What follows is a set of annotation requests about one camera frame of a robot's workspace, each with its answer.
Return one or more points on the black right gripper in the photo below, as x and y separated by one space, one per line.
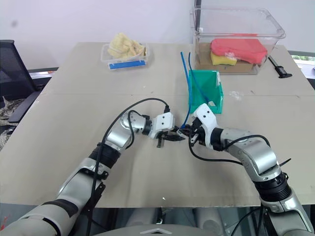
199 134

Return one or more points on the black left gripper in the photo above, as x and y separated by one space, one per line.
160 140

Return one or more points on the white coupler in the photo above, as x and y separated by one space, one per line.
180 132
211 103

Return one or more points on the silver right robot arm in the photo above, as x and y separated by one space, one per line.
258 152

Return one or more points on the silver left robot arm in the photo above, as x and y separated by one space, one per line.
118 137

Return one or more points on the green plastic bin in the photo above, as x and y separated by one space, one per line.
197 98

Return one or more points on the yellow sponge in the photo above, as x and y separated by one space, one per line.
221 60

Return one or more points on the small clear plastic box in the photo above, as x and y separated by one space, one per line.
147 57

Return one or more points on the grey rounded shape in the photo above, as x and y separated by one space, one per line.
209 218

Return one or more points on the grey robot torso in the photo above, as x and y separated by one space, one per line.
157 231

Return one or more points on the pale yellow crumpled cloth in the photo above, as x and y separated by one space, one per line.
124 46

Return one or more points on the black caliper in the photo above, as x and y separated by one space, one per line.
279 68

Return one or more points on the large clear plastic container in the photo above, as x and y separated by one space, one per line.
236 24

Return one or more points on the patterned grey cloth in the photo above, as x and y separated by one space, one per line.
6 110

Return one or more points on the black mesh office chair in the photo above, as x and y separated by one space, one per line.
14 71

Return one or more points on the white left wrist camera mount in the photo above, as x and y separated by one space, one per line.
163 121

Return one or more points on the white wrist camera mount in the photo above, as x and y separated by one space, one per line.
206 116
163 121

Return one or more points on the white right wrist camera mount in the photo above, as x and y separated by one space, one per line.
206 116

